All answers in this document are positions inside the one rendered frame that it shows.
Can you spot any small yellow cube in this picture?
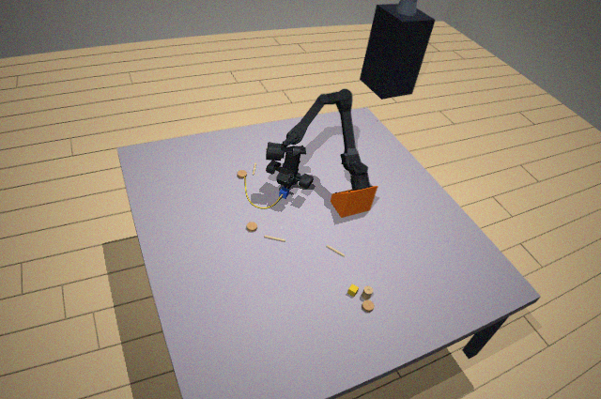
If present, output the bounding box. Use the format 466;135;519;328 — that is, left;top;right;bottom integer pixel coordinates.
347;284;359;297

